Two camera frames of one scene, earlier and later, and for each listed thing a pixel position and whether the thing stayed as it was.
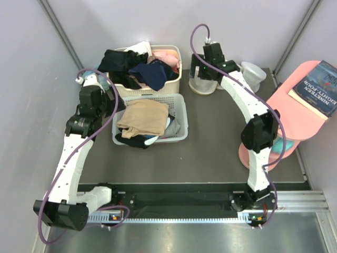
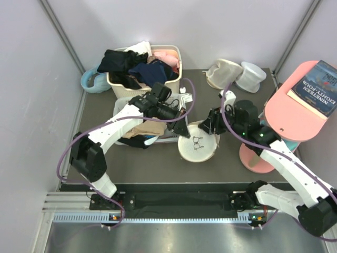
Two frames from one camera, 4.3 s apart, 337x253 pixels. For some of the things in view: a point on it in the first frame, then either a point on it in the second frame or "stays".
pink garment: [171, 60] stays
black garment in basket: [118, 64] stays
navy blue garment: [155, 74] stays
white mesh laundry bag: [201, 86] to [200, 146]
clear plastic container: [253, 75] stays
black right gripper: [195, 62] to [212, 122]
